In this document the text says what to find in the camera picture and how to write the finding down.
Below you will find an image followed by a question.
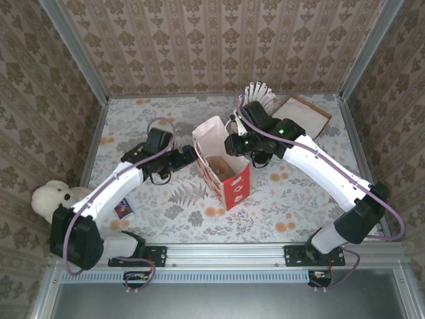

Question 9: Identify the red white paper gift bag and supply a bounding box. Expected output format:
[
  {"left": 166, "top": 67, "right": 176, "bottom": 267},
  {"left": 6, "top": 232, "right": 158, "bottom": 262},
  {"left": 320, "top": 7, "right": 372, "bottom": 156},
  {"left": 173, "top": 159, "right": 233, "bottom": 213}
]
[{"left": 191, "top": 115, "right": 252, "bottom": 212}]

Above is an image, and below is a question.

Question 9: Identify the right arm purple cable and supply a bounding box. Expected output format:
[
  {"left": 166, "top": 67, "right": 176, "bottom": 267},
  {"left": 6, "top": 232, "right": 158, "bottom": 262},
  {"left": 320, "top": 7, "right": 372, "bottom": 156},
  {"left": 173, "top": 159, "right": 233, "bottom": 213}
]
[{"left": 234, "top": 99, "right": 406, "bottom": 292}]

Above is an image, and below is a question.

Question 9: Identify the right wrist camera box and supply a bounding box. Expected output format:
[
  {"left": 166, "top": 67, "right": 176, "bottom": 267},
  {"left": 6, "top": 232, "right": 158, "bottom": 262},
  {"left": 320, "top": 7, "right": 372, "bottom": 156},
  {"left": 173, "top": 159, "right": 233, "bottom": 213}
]
[{"left": 228, "top": 112, "right": 246, "bottom": 137}]

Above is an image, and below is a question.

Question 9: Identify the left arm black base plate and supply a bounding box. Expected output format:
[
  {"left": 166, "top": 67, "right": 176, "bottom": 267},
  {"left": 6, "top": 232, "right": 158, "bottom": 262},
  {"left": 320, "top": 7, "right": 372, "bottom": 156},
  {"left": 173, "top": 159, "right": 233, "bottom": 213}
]
[{"left": 108, "top": 245, "right": 167, "bottom": 267}]

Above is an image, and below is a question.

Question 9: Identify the long aluminium mounting rail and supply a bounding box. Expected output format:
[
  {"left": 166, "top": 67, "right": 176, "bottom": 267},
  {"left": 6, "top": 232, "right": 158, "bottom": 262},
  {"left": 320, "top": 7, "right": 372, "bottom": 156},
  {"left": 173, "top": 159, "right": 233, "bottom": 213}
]
[{"left": 49, "top": 242, "right": 409, "bottom": 266}]

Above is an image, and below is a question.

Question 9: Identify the floral tablecloth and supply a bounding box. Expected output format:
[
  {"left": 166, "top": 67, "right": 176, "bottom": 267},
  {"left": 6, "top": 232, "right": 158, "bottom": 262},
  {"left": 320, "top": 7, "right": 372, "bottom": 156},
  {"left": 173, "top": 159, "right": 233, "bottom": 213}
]
[{"left": 72, "top": 94, "right": 383, "bottom": 245}]

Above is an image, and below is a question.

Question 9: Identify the grey metal sheet panel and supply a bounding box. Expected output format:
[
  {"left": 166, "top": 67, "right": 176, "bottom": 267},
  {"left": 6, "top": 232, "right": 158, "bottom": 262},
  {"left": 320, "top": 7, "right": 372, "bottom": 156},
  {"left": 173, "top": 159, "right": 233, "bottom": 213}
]
[{"left": 29, "top": 265, "right": 425, "bottom": 319}]

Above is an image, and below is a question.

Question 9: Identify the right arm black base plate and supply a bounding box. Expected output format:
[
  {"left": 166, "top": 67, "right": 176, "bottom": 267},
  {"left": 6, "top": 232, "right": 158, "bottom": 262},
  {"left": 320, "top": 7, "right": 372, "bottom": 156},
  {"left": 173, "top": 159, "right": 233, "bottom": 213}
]
[{"left": 284, "top": 245, "right": 346, "bottom": 267}]

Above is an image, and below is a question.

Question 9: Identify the white napkin stack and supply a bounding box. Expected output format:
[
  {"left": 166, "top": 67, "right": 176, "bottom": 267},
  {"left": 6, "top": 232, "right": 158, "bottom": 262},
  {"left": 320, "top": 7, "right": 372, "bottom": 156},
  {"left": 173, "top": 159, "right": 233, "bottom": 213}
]
[{"left": 274, "top": 98, "right": 329, "bottom": 137}]

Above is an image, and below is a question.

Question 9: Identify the small blue red packet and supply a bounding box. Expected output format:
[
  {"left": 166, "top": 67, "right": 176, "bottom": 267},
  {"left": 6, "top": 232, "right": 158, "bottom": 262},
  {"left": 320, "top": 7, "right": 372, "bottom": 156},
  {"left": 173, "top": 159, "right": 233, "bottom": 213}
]
[{"left": 114, "top": 197, "right": 134, "bottom": 220}]

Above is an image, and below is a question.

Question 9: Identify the bundle of white wrapped stirrers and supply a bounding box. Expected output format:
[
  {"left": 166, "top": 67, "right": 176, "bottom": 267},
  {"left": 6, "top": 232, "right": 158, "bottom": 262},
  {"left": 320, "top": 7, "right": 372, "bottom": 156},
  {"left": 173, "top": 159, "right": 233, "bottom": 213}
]
[{"left": 236, "top": 81, "right": 277, "bottom": 110}]

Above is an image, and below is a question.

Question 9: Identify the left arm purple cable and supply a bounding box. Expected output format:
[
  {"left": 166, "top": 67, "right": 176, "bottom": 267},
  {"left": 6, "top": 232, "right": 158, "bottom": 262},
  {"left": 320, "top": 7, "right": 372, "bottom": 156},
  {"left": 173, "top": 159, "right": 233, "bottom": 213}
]
[{"left": 64, "top": 118, "right": 177, "bottom": 293}]

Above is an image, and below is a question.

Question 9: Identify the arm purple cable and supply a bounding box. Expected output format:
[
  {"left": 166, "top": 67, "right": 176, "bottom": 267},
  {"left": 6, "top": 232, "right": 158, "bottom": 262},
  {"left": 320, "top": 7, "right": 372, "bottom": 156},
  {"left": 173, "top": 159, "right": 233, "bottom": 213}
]
[
  {"left": 234, "top": 99, "right": 406, "bottom": 292},
  {"left": 64, "top": 118, "right": 177, "bottom": 293}
]

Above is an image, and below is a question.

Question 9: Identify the aluminium frame post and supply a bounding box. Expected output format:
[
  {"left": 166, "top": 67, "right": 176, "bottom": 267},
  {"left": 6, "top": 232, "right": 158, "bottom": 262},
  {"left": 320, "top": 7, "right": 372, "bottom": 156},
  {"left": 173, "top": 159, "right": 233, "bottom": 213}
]
[
  {"left": 37, "top": 0, "right": 111, "bottom": 106},
  {"left": 339, "top": 0, "right": 405, "bottom": 102}
]

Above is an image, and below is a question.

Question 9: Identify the grey slotted cable duct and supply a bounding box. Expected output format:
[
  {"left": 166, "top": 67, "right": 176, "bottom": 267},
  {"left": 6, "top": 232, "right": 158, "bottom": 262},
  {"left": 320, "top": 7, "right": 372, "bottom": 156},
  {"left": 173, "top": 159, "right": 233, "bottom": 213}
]
[{"left": 61, "top": 269, "right": 311, "bottom": 284}]

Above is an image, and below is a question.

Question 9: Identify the white teddy bear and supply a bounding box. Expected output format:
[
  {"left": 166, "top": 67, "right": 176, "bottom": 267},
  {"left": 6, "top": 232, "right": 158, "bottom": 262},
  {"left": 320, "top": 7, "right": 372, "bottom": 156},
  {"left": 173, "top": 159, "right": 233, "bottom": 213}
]
[{"left": 31, "top": 180, "right": 92, "bottom": 227}]

